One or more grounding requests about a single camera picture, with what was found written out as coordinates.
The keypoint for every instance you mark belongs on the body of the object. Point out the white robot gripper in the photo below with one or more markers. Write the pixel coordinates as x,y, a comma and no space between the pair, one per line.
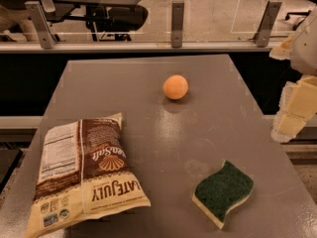
306,50

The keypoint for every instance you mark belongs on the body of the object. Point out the right metal bracket post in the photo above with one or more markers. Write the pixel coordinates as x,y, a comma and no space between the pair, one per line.
262,35

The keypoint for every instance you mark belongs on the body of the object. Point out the green and yellow sponge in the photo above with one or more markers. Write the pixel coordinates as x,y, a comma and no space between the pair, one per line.
221,192

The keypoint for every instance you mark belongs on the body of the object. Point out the Late July chips bag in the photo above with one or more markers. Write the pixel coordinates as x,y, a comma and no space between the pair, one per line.
84,174

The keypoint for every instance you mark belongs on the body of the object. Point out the orange ball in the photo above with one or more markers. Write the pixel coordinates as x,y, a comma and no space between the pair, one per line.
175,87

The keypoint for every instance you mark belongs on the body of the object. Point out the left metal bracket post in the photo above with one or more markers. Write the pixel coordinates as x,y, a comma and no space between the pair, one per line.
40,22

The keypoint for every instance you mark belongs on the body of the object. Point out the metal bracket post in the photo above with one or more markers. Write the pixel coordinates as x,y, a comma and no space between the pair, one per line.
177,14
40,22
262,35

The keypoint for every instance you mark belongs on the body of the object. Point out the black office chair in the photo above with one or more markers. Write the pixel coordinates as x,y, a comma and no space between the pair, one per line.
115,18

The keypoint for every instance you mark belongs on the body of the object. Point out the metal barrier rail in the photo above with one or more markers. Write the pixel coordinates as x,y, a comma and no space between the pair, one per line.
134,47

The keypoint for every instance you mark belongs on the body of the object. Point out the middle metal bracket post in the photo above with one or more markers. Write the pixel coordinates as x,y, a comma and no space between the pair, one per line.
177,14

